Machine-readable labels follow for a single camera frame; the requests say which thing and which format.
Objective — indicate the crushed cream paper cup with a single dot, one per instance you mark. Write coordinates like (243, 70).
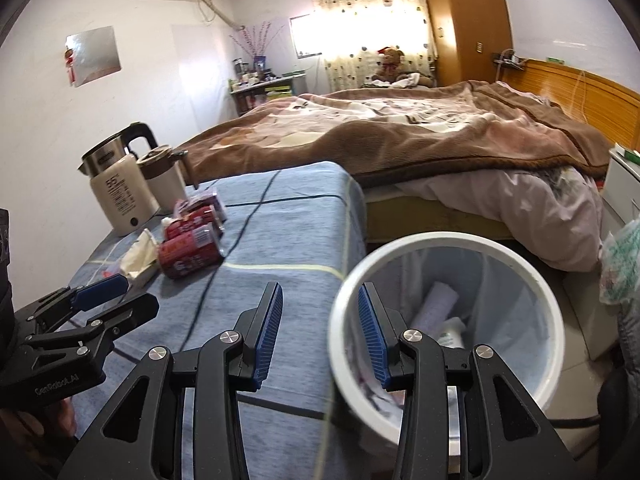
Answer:
(139, 263)

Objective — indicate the purple milk carton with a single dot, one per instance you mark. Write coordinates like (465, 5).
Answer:
(199, 200)

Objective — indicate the green printed plastic bag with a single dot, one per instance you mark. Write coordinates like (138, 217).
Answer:
(619, 277)

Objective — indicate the vase with dried branches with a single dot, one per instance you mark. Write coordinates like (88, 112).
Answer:
(254, 40)

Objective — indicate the near red drink can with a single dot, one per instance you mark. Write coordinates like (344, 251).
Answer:
(189, 252)

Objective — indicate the dotted window curtain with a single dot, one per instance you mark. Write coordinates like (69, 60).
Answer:
(355, 33)

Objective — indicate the brown blanket on bed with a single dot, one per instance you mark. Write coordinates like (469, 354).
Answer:
(384, 136)

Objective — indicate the orange wooden wardrobe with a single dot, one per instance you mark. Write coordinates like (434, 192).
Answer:
(469, 35)

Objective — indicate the white brown lidded mug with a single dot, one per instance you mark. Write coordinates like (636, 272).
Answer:
(163, 168)

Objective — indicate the cream electric kettle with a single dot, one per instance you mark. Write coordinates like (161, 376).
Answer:
(117, 182)

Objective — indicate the blue plaid tablecloth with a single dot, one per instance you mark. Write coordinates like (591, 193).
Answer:
(302, 228)

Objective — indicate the white round trash bin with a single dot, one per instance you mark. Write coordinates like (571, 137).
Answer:
(460, 289)

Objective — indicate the small white tissue ball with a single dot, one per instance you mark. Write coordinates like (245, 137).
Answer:
(166, 221)

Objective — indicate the far red cartoon can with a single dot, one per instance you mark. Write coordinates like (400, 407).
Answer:
(202, 217)

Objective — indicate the silver wall poster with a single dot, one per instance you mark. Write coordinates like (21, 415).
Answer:
(91, 55)

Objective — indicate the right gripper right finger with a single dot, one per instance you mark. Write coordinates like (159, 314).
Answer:
(503, 432)

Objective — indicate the brown teddy bear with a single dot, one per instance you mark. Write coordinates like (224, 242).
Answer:
(392, 68)

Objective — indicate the person's right hand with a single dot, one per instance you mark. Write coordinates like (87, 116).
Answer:
(57, 419)

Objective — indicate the wooden bed headboard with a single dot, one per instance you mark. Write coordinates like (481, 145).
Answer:
(606, 105)

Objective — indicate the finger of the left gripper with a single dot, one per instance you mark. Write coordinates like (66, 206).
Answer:
(50, 312)
(96, 339)

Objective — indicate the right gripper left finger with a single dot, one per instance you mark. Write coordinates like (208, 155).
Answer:
(138, 432)

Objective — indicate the cluttered green desk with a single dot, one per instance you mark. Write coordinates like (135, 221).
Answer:
(248, 96)

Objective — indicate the white bedside cabinet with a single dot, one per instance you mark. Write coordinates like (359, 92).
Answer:
(620, 193)

